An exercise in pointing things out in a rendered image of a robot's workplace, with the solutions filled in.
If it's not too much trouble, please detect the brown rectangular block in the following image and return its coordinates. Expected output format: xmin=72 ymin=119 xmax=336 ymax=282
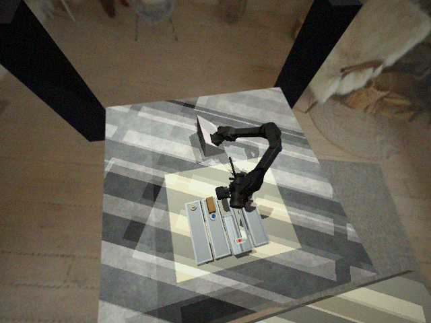
xmin=206 ymin=196 xmax=216 ymax=214

